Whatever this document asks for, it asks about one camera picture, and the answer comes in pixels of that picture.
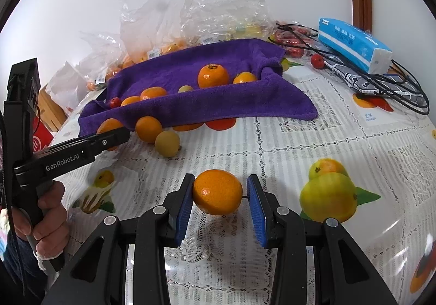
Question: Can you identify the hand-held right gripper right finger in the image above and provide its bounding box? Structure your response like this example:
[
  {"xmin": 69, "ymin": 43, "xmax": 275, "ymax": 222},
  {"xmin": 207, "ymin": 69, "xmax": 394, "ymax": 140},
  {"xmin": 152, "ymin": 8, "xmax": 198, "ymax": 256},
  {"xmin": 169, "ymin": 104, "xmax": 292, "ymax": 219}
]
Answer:
[{"xmin": 246, "ymin": 174, "xmax": 399, "ymax": 305}]

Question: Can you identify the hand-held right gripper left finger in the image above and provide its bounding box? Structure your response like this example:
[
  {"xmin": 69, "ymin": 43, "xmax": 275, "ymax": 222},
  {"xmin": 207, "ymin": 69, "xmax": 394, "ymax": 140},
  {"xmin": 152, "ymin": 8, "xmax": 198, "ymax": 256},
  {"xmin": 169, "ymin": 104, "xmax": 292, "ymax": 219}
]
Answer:
[{"xmin": 41, "ymin": 174, "xmax": 196, "ymax": 305}]

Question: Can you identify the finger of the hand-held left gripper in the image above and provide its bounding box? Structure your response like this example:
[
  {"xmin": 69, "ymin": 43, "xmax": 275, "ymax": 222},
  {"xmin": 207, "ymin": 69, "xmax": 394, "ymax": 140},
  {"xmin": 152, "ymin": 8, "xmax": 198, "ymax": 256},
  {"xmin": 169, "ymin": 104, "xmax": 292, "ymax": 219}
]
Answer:
[{"xmin": 80, "ymin": 127, "xmax": 132, "ymax": 157}]

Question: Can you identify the purple towel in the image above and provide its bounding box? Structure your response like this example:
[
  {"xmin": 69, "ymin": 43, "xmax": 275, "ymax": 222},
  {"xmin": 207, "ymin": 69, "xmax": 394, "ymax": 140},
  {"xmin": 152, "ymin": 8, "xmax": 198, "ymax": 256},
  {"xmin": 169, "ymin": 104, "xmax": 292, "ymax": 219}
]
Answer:
[{"xmin": 78, "ymin": 38, "xmax": 319, "ymax": 137}]

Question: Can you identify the person's left hand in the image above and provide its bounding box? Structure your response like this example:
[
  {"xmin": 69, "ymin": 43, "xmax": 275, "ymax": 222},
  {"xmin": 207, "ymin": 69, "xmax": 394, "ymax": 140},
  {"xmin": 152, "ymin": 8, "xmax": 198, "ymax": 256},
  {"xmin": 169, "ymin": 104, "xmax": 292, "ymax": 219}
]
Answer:
[{"xmin": 12, "ymin": 180, "xmax": 70, "ymax": 258}]

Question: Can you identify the red box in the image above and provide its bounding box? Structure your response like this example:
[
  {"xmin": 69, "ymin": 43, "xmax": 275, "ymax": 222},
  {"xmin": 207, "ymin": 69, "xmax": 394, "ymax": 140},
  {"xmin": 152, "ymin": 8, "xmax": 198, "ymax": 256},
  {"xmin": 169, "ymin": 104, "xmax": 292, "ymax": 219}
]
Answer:
[{"xmin": 32, "ymin": 116, "xmax": 55, "ymax": 156}]

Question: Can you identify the white plastic bag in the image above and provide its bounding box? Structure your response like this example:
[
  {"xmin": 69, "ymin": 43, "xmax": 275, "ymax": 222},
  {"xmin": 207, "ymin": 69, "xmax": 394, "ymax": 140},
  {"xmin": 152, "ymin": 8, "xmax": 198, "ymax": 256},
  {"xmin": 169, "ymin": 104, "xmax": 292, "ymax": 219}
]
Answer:
[{"xmin": 46, "ymin": 61, "xmax": 91, "ymax": 108}]

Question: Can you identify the lace pattern fruit print tablecloth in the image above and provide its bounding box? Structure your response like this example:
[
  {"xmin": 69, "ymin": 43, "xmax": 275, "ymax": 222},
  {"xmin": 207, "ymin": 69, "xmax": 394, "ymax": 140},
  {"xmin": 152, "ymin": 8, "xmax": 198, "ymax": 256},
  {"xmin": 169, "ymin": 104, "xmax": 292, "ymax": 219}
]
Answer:
[{"xmin": 44, "ymin": 53, "xmax": 436, "ymax": 305}]

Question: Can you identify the small clear bag with oranges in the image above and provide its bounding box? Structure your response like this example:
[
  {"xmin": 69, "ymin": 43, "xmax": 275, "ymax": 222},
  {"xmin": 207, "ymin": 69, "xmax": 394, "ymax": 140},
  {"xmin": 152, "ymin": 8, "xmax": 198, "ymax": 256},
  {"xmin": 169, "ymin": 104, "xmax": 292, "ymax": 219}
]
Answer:
[{"xmin": 79, "ymin": 30, "xmax": 137, "ymax": 91}]

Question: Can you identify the orange with green stem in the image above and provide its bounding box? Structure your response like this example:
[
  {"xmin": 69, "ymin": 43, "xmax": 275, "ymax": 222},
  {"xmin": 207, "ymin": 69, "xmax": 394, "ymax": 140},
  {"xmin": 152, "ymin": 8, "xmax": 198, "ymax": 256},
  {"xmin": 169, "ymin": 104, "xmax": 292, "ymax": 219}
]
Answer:
[{"xmin": 198, "ymin": 64, "xmax": 229, "ymax": 89}]

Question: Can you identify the large clear bag with oranges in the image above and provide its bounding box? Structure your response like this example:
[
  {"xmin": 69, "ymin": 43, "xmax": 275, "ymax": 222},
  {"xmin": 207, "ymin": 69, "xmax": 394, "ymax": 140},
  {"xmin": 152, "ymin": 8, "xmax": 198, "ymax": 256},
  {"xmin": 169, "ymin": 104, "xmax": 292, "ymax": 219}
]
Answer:
[{"xmin": 119, "ymin": 0, "xmax": 205, "ymax": 56}]

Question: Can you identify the black and white patterned pouch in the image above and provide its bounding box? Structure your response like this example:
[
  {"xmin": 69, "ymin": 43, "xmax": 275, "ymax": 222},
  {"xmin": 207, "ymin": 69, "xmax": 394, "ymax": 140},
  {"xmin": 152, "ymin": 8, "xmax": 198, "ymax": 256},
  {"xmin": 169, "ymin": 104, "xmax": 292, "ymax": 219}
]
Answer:
[{"xmin": 323, "ymin": 58, "xmax": 426, "ymax": 104}]

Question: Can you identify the clear bag of red fruit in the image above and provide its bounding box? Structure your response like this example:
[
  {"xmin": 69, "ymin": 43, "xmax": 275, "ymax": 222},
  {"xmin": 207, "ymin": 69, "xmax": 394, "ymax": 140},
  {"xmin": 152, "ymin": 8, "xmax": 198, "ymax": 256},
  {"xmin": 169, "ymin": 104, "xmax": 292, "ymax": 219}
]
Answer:
[{"xmin": 272, "ymin": 23, "xmax": 321, "ymax": 58}]

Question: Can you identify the blue tissue pack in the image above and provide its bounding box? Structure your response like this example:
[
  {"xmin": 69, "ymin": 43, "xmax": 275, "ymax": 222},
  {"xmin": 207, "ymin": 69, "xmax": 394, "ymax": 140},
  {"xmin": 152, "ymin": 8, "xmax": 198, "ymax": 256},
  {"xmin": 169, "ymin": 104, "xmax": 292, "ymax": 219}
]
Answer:
[{"xmin": 318, "ymin": 17, "xmax": 393, "ymax": 74}]

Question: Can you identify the black cable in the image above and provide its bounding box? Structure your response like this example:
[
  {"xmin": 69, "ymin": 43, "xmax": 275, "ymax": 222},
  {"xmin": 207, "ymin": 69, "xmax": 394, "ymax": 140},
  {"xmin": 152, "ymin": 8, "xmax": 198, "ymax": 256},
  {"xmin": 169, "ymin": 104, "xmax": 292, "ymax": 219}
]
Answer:
[{"xmin": 268, "ymin": 22, "xmax": 430, "ymax": 116}]

